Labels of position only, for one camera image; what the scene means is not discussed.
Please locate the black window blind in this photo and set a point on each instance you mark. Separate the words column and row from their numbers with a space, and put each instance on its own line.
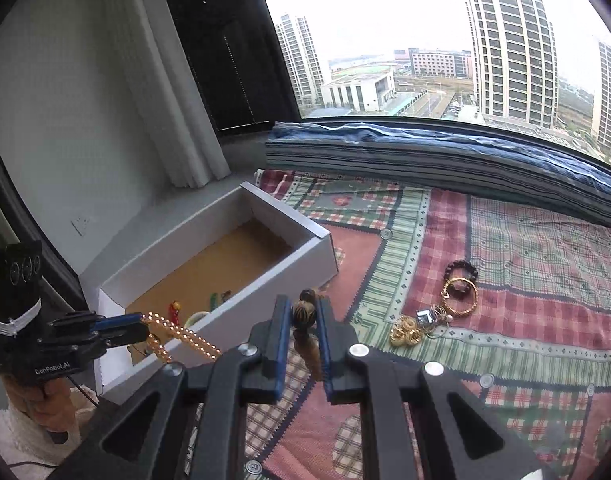
column 235, row 35

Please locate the tall apartment building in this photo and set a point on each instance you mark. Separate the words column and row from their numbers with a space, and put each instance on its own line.
column 510, row 45

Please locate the low white building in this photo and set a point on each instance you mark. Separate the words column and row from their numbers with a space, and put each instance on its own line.
column 355, row 92

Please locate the patchwork plaid blanket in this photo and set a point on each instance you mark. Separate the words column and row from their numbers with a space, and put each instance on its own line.
column 510, row 260

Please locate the gold bangle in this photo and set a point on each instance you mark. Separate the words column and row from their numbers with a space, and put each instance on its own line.
column 468, row 310

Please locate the folded blue striped mat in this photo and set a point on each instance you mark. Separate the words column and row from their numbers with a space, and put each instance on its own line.
column 435, row 160

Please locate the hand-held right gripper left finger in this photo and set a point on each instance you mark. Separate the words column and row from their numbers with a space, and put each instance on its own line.
column 283, row 345

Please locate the white jade bangle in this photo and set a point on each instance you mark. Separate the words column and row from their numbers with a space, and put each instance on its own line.
column 193, row 319

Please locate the white drawer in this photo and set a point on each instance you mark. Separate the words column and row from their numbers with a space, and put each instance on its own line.
column 295, row 260

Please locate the slim apartment building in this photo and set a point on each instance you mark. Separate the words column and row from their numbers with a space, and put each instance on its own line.
column 300, row 60

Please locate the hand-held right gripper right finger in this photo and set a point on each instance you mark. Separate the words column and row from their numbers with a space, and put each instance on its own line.
column 325, row 355

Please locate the person's left hand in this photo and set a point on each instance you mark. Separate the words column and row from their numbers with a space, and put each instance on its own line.
column 35, row 400

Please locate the gold rings cluster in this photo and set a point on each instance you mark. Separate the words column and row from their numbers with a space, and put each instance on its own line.
column 405, row 332

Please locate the person's left forearm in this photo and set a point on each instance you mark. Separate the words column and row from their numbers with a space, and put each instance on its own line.
column 10, row 432

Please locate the white wall socket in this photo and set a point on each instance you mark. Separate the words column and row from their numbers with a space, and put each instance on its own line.
column 81, row 225

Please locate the green leaf pendant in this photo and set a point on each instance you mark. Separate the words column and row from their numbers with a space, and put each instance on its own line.
column 213, row 301

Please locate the white curtain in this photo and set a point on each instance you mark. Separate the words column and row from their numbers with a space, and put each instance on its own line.
column 175, row 110

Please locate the low brown building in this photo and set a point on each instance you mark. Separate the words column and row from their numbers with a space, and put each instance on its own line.
column 440, row 62

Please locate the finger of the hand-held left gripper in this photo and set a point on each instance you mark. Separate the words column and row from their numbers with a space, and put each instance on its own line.
column 115, row 321
column 125, row 336

